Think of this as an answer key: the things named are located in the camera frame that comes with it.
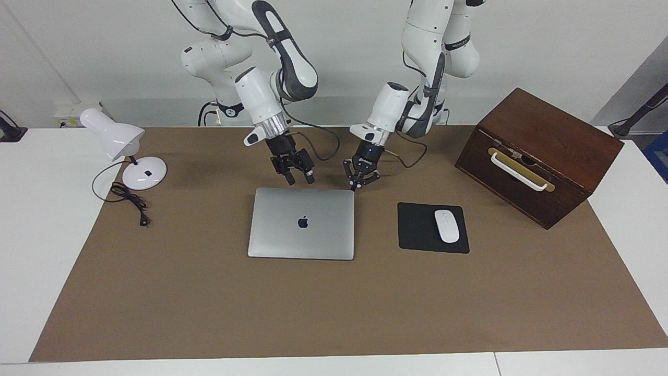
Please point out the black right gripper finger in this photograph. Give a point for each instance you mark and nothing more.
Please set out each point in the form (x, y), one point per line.
(284, 167)
(307, 164)

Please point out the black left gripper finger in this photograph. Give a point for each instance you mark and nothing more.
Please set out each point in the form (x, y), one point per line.
(350, 175)
(371, 177)

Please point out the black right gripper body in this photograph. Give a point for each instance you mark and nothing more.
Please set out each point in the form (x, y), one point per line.
(284, 149)

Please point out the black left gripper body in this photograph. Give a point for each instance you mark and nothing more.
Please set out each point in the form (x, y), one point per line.
(369, 156)

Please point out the silver laptop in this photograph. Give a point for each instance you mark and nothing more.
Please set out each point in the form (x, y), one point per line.
(292, 235)

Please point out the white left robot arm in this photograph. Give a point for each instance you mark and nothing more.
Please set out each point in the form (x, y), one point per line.
(389, 107)

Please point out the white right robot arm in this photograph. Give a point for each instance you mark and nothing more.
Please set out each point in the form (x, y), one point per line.
(258, 94)

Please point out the black mouse pad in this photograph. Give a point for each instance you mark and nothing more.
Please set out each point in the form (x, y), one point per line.
(415, 230)

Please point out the white computer mouse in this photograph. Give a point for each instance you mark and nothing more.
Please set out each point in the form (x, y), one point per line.
(447, 227)

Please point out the brown table mat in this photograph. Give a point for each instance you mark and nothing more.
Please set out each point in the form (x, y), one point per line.
(313, 313)

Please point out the white desk lamp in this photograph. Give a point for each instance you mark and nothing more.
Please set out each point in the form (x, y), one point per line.
(112, 133)

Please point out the dark brown wooden box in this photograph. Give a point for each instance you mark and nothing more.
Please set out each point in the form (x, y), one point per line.
(548, 130)

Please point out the black tripod stand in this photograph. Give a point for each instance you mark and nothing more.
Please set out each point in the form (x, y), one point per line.
(623, 128)

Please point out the black stand base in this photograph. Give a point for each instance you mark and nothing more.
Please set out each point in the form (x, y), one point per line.
(10, 134)

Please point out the blue crate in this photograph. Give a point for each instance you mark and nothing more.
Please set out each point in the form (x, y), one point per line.
(658, 156)

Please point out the white wall socket strip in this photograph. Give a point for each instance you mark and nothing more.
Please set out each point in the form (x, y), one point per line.
(68, 112)

